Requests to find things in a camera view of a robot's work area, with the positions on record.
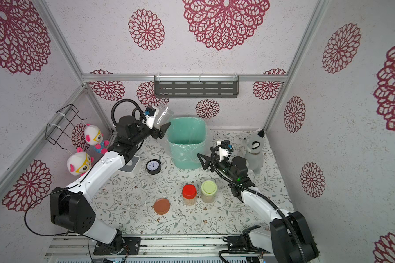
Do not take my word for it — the green lid peanut jar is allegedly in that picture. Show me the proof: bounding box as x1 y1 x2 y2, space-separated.
201 180 218 203

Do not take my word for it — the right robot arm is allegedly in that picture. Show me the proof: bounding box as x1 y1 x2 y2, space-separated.
197 152 319 263

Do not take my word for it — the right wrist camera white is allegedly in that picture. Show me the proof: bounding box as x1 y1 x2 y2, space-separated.
217 140 234 162

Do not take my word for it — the grey husky plush toy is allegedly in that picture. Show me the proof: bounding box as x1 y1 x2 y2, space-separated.
243 129 265 174

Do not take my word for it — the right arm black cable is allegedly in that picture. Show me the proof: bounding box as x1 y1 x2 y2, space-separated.
210 144 303 263

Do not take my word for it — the glass peanut jar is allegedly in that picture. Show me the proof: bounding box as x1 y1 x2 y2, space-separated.
153 105 174 129

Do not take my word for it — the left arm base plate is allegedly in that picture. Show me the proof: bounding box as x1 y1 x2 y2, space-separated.
93 237 142 256

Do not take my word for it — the black wire wall rack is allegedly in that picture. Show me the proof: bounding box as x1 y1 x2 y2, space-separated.
45 104 88 151

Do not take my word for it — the black alarm clock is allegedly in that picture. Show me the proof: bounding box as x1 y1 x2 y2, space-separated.
146 159 161 175

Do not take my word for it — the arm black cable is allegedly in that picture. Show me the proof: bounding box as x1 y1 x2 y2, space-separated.
210 144 303 263
110 98 146 127

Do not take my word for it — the dark grey wall shelf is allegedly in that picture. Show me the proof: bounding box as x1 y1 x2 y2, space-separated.
154 75 240 99

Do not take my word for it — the red lid peanut jar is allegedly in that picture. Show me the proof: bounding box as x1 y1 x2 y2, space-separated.
182 184 197 206

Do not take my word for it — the plush toy blue dotted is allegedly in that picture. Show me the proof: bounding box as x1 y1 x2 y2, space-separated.
84 124 109 154

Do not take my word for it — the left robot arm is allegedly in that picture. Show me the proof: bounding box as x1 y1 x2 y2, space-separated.
50 115 172 251

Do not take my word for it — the plush toy red striped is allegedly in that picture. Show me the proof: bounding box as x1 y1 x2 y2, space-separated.
66 147 94 176

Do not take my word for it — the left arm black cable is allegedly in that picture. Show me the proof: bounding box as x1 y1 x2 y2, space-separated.
110 98 146 127

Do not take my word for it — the green trash bin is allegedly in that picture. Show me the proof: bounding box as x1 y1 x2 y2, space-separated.
166 117 207 170

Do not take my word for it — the brown jar lid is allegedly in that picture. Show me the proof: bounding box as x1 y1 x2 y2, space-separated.
154 198 171 215

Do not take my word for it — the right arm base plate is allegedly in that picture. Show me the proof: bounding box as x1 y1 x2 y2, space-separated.
222 235 266 253

